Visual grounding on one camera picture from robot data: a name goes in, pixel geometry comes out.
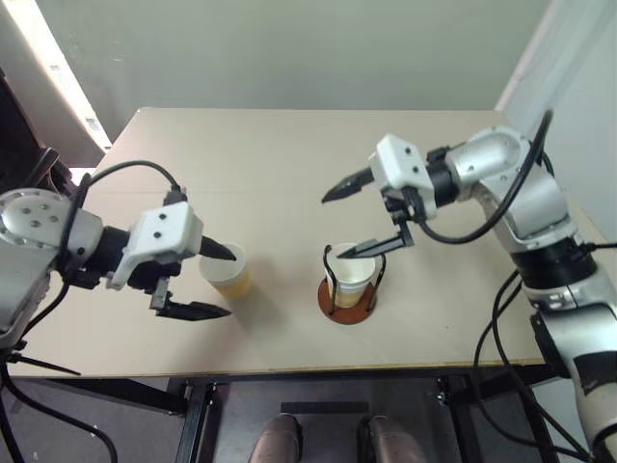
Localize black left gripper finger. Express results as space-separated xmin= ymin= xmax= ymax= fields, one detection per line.
xmin=155 ymin=290 xmax=233 ymax=323
xmin=199 ymin=234 xmax=238 ymax=262

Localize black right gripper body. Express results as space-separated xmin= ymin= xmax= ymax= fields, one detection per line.
xmin=382 ymin=184 xmax=423 ymax=227

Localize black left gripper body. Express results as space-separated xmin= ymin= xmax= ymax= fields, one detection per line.
xmin=127 ymin=261 xmax=183 ymax=311

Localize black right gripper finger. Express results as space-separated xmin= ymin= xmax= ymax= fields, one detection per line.
xmin=321 ymin=167 xmax=375 ymax=204
xmin=336 ymin=223 xmax=416 ymax=259

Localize white and tan paper cup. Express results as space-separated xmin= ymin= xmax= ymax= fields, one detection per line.
xmin=199 ymin=242 xmax=253 ymax=299
xmin=323 ymin=242 xmax=378 ymax=291
xmin=331 ymin=282 xmax=369 ymax=309

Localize dark rounded shape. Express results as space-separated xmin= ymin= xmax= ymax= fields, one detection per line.
xmin=252 ymin=414 xmax=305 ymax=463
xmin=367 ymin=416 xmax=429 ymax=463

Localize flat black plate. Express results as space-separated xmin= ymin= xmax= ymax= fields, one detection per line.
xmin=280 ymin=400 xmax=370 ymax=416

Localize dark black furniture piece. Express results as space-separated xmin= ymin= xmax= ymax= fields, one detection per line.
xmin=0 ymin=67 xmax=94 ymax=195

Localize white leaning panel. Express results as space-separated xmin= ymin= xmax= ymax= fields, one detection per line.
xmin=0 ymin=0 xmax=115 ymax=156

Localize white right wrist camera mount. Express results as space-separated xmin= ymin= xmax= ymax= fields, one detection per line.
xmin=368 ymin=134 xmax=439 ymax=224

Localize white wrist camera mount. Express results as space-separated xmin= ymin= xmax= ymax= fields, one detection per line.
xmin=105 ymin=201 xmax=203 ymax=291
xmin=368 ymin=134 xmax=439 ymax=224

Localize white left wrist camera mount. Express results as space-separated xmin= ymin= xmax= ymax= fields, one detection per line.
xmin=105 ymin=201 xmax=203 ymax=291

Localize wire cup holder brown base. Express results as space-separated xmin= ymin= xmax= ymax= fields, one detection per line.
xmin=317 ymin=244 xmax=389 ymax=326

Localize black metal table frame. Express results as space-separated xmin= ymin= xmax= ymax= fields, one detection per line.
xmin=45 ymin=362 xmax=573 ymax=463

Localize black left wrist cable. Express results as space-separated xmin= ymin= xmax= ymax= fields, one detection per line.
xmin=60 ymin=159 xmax=188 ymax=257

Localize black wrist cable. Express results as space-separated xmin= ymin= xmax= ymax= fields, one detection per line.
xmin=60 ymin=159 xmax=188 ymax=257
xmin=409 ymin=109 xmax=555 ymax=244

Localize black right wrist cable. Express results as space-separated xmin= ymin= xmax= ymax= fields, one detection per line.
xmin=409 ymin=109 xmax=555 ymax=244

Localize black cable tie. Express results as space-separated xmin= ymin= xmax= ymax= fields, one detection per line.
xmin=8 ymin=353 xmax=82 ymax=377

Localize black right body cable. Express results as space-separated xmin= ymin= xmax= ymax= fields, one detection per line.
xmin=473 ymin=268 xmax=595 ymax=463

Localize black body cable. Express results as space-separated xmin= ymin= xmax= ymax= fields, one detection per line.
xmin=473 ymin=268 xmax=595 ymax=463
xmin=0 ymin=282 xmax=120 ymax=463

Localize black left body cable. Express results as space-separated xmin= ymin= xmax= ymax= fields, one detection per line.
xmin=0 ymin=282 xmax=120 ymax=463

